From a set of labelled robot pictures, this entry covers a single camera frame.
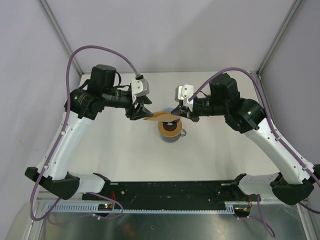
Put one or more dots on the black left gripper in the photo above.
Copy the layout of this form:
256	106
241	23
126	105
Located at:
140	112

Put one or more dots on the brown paper coffee filter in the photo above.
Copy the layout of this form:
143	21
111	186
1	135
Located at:
163	116

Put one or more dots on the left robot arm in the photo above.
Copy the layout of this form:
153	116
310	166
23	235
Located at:
86	102

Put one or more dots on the aluminium frame post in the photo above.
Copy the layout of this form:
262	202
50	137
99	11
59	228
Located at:
53	22
279	36

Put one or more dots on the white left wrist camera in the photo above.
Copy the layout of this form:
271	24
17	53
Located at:
139	87

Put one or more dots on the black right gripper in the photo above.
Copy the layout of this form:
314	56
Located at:
182	111

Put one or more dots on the blue coffee dripper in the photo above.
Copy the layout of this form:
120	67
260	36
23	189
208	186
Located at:
168	110

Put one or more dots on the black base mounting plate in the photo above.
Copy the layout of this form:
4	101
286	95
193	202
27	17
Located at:
183	196

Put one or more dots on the right aluminium frame post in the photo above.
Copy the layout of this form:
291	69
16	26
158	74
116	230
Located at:
279	36

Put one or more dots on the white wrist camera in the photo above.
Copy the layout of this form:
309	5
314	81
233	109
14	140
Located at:
184	93
139	87

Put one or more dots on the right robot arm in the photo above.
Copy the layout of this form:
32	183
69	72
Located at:
296	177

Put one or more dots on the left aluminium frame post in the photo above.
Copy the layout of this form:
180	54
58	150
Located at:
53	22

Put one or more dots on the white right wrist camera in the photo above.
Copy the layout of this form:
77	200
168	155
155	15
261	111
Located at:
184	93

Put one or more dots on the grey glass coffee server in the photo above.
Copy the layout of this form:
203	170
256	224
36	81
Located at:
173	139

